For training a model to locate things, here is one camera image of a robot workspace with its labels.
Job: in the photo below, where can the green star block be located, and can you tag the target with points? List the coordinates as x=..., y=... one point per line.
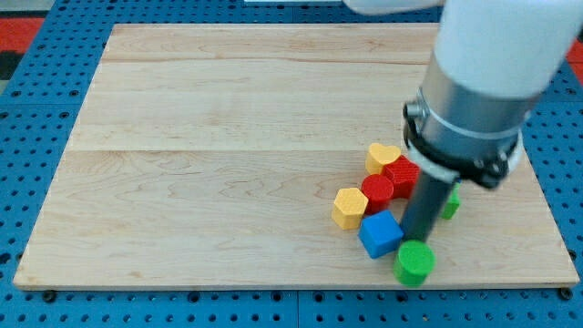
x=453, y=203

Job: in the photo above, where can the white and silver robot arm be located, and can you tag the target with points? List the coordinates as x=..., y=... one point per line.
x=491, y=61

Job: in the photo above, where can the red star block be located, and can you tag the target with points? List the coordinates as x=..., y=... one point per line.
x=403, y=173

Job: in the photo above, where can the yellow hexagon block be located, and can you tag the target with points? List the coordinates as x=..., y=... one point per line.
x=348, y=208

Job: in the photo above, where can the yellow heart block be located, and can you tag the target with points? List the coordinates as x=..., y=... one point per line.
x=378, y=155

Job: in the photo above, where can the light wooden board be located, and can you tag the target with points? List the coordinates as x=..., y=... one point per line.
x=208, y=157

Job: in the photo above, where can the red cylinder block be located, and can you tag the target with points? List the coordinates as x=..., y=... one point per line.
x=379, y=191

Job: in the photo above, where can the blue cube block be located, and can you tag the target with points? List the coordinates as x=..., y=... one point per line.
x=380, y=234

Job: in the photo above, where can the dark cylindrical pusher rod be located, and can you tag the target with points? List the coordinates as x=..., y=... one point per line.
x=426, y=204

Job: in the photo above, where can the green cylinder block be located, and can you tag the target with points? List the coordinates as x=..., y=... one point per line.
x=413, y=263

